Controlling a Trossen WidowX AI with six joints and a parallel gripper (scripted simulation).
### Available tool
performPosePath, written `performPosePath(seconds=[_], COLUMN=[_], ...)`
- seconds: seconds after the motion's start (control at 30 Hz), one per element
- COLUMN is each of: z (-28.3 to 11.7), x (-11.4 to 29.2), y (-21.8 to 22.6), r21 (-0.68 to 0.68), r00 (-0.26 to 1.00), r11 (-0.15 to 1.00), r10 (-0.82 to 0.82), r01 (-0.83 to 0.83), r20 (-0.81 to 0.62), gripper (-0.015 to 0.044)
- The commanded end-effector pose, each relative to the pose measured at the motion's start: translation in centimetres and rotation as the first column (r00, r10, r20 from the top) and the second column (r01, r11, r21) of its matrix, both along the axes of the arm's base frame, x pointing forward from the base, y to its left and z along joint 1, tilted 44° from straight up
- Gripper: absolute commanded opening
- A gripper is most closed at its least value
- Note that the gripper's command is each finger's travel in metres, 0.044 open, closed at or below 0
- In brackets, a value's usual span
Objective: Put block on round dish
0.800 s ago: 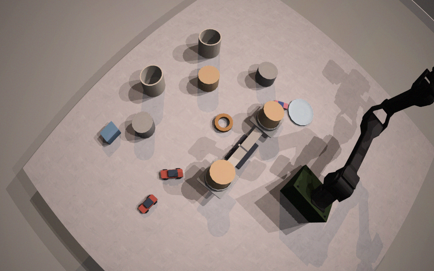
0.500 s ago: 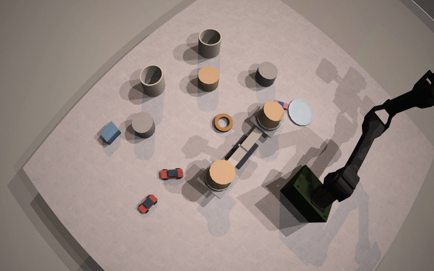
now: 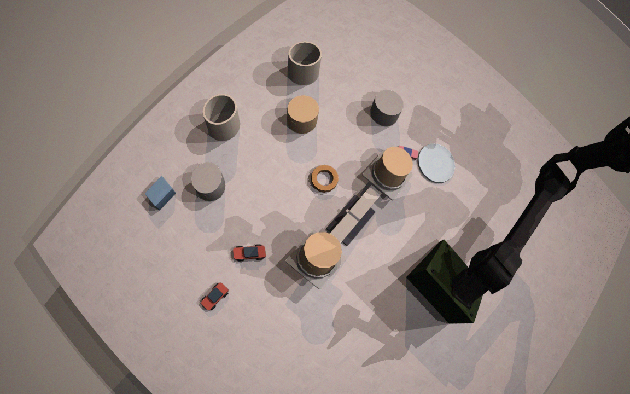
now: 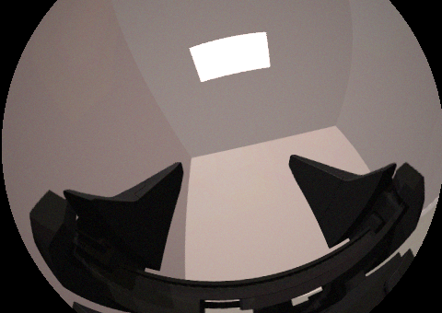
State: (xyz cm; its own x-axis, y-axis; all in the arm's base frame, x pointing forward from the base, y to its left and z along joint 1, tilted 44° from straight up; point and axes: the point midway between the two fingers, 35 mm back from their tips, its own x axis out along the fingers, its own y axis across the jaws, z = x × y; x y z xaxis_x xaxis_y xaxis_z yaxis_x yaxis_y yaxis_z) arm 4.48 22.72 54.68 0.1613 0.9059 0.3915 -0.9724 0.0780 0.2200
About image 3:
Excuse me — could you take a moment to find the dark grey open cylinder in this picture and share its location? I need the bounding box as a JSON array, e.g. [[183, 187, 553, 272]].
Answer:
[[288, 41, 322, 85], [202, 94, 240, 141]]

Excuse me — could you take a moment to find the beige cylinder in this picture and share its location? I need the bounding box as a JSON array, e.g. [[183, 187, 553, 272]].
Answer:
[[191, 162, 225, 202], [370, 90, 404, 126]]

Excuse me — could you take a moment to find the red toy car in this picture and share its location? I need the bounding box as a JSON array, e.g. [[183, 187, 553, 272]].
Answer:
[[233, 245, 266, 262], [201, 283, 229, 310]]

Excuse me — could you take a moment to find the dark brown cylinder with tan top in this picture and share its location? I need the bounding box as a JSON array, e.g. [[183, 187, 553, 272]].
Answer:
[[299, 232, 342, 276], [287, 95, 319, 134], [375, 147, 413, 187]]

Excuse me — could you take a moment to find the orange ring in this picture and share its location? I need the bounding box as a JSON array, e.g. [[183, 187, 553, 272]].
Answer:
[[311, 165, 339, 193]]

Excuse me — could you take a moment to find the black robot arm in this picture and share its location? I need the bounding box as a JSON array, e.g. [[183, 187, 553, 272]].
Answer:
[[451, 117, 630, 309]]

